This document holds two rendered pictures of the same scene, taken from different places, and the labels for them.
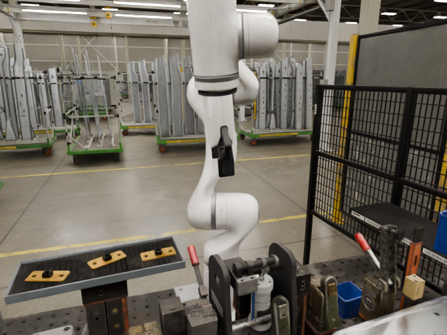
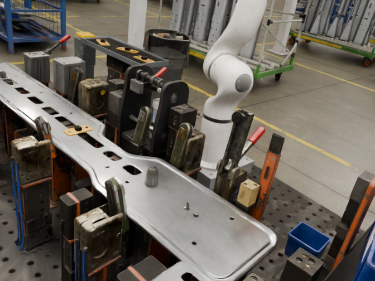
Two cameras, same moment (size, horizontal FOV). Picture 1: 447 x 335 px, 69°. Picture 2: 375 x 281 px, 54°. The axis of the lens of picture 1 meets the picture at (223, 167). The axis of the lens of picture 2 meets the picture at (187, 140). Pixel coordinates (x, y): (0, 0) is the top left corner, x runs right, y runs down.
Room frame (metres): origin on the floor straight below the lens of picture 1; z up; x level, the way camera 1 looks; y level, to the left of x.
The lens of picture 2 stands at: (0.25, -1.08, 1.53)
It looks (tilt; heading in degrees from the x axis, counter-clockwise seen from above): 27 degrees down; 61
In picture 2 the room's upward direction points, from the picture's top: 9 degrees clockwise
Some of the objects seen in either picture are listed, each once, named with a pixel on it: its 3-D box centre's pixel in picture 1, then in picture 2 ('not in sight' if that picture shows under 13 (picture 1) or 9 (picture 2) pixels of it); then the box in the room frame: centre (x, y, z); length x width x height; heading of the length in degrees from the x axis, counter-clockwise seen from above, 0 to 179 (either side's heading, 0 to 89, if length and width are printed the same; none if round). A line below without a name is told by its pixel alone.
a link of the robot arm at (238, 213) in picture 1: (230, 227); (227, 90); (0.98, -0.02, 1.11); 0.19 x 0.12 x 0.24; 89
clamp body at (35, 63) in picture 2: not in sight; (38, 93); (0.39, 0.56, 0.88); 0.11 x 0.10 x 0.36; 21
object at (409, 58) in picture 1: (388, 145); not in sight; (2.83, -1.47, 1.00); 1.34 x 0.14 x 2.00; 17
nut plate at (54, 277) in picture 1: (47, 274); (102, 41); (0.62, 0.39, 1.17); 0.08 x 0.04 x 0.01; 91
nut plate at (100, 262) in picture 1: (107, 258); (127, 49); (0.69, 0.28, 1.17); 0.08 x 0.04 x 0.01; 132
